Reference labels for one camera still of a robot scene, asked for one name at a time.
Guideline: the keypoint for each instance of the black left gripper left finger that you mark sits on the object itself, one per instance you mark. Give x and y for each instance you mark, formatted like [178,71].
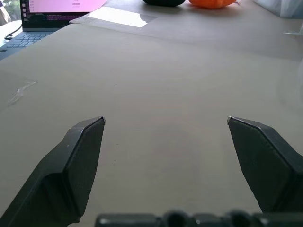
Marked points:
[71,165]

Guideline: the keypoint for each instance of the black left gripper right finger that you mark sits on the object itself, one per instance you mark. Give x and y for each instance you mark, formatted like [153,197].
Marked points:
[267,165]

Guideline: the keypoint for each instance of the clear tape scrap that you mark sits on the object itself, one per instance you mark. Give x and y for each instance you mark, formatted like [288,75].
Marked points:
[21,92]

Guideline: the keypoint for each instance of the open grey laptop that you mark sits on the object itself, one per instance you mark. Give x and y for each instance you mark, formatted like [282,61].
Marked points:
[33,39]

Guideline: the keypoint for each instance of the small white sheet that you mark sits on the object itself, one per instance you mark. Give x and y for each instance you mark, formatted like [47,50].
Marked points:
[118,17]

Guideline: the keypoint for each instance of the orange fish toy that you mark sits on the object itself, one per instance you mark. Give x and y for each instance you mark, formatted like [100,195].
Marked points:
[210,3]

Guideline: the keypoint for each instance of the black handheld controller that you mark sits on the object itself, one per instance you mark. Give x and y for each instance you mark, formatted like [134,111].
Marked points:
[163,2]

